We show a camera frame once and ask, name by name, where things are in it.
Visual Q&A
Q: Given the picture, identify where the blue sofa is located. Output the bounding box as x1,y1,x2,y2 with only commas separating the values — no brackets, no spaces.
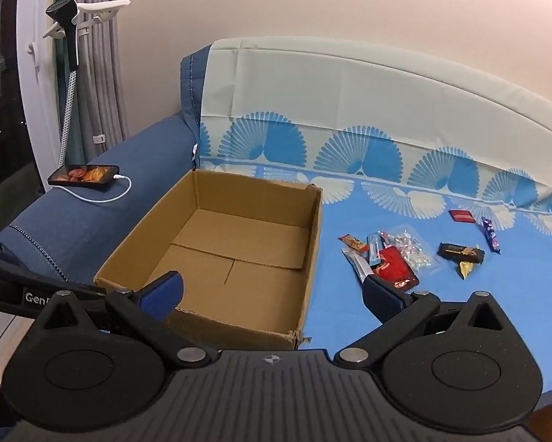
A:
0,43,212,286

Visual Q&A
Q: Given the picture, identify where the black garment steamer with hose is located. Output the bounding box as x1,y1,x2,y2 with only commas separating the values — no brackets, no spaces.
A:
45,0,81,169

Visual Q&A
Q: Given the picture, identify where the gold candy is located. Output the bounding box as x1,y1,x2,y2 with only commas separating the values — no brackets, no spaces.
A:
457,260,481,281

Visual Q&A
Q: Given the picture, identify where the white plastic hanger stand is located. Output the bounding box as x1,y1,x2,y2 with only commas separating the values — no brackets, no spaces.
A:
42,0,131,40

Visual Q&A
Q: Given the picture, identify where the red white stick packet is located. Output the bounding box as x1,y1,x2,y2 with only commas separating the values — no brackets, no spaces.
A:
341,249,371,283

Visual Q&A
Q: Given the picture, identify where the white window handle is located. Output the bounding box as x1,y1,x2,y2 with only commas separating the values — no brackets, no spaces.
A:
27,41,42,84

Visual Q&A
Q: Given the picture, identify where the light blue stick packet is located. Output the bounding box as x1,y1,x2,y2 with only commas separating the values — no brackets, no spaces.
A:
367,232,382,267

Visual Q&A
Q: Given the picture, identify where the white window frame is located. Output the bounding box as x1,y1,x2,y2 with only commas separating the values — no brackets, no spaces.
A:
15,0,69,194

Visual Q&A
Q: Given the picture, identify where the blue fan-print sheet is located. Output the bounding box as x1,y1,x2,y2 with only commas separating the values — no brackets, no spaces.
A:
197,37,552,401

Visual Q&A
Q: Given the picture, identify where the black smartphone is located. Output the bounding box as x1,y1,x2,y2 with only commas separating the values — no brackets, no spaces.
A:
47,164,120,189

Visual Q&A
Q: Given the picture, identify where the black chocolate bar packet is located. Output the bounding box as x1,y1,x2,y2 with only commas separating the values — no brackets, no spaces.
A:
438,242,486,264

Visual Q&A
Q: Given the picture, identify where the purple stick snack packet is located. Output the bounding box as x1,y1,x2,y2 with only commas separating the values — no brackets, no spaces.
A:
481,216,502,255

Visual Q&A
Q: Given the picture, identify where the grey curtain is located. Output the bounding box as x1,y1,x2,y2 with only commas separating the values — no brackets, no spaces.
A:
55,0,129,162

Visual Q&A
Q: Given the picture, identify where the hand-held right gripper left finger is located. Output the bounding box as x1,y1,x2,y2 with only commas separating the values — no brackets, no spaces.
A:
35,271,219,369

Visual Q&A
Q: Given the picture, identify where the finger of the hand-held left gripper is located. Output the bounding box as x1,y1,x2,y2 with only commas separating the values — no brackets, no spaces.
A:
24,271,108,302

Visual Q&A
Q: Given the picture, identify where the clear bag of candies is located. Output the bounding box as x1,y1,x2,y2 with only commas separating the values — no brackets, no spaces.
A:
382,225,440,279

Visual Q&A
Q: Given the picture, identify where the brown cardboard box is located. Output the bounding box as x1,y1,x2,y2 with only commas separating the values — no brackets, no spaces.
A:
93,169,323,351

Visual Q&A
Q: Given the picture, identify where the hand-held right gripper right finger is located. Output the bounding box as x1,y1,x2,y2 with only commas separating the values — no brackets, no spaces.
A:
333,274,509,369

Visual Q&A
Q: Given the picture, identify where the orange snack packet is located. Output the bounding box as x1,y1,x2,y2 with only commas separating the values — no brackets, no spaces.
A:
339,233,369,252

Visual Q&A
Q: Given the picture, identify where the white charging cable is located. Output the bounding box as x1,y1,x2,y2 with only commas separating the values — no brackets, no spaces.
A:
57,174,133,204

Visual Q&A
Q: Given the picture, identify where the large red snack packet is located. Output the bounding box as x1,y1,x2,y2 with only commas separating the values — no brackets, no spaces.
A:
375,246,419,291

